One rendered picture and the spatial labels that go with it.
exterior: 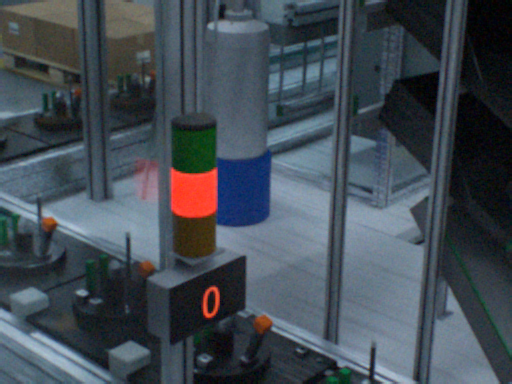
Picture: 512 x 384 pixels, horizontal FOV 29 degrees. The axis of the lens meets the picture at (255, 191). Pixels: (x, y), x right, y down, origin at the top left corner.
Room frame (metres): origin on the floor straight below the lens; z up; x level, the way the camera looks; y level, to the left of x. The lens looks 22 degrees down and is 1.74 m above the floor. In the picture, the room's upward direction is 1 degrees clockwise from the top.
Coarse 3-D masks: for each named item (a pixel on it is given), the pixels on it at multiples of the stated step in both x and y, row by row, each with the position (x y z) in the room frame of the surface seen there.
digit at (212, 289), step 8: (224, 272) 1.02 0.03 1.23; (208, 280) 1.00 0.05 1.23; (216, 280) 1.01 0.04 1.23; (224, 280) 1.02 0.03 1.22; (200, 288) 0.99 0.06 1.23; (208, 288) 1.00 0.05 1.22; (216, 288) 1.01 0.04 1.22; (224, 288) 1.02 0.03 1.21; (200, 296) 0.99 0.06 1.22; (208, 296) 1.00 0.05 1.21; (216, 296) 1.01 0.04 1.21; (224, 296) 1.02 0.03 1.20; (200, 304) 0.99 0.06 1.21; (208, 304) 1.00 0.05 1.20; (216, 304) 1.01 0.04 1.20; (224, 304) 1.02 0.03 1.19; (200, 312) 0.99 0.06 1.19; (208, 312) 1.00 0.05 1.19; (216, 312) 1.01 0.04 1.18; (224, 312) 1.02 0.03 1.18; (200, 320) 0.99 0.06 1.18; (208, 320) 1.00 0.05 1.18
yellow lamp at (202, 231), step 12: (180, 216) 1.00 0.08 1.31; (204, 216) 1.00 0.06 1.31; (216, 216) 1.02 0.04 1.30; (180, 228) 1.00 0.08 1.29; (192, 228) 0.99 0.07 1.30; (204, 228) 1.00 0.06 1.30; (216, 228) 1.02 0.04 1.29; (180, 240) 1.00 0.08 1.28; (192, 240) 0.99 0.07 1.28; (204, 240) 1.00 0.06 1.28; (216, 240) 1.02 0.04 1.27; (180, 252) 1.00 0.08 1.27; (192, 252) 0.99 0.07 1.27; (204, 252) 1.00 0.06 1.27
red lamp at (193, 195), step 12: (216, 168) 1.02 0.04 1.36; (180, 180) 1.00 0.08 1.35; (192, 180) 0.99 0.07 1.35; (204, 180) 1.00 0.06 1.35; (216, 180) 1.01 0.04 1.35; (180, 192) 1.00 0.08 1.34; (192, 192) 0.99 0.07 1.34; (204, 192) 1.00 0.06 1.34; (216, 192) 1.01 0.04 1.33; (180, 204) 1.00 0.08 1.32; (192, 204) 0.99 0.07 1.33; (204, 204) 1.00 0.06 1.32; (216, 204) 1.02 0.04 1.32; (192, 216) 0.99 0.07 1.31
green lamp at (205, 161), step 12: (180, 132) 1.00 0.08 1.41; (192, 132) 0.99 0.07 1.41; (204, 132) 1.00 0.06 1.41; (216, 132) 1.01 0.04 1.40; (180, 144) 1.00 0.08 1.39; (192, 144) 0.99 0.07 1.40; (204, 144) 1.00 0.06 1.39; (216, 144) 1.01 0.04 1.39; (180, 156) 1.00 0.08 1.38; (192, 156) 0.99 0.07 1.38; (204, 156) 1.00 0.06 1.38; (216, 156) 1.01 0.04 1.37; (180, 168) 1.00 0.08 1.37; (192, 168) 0.99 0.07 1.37; (204, 168) 1.00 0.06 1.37
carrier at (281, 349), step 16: (224, 320) 1.24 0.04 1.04; (240, 320) 1.37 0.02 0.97; (208, 336) 1.28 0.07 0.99; (224, 336) 1.24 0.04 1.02; (240, 336) 1.29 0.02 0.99; (272, 336) 1.33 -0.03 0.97; (208, 352) 1.24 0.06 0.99; (224, 352) 1.24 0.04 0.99; (240, 352) 1.24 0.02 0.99; (272, 352) 1.28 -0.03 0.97; (288, 352) 1.28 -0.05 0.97; (208, 368) 1.19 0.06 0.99; (224, 368) 1.20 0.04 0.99; (240, 368) 1.20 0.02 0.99; (256, 368) 1.20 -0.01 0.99; (272, 368) 1.23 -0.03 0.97; (288, 368) 1.23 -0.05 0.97; (304, 368) 1.24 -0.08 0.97; (320, 368) 1.24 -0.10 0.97; (336, 368) 1.26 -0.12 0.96
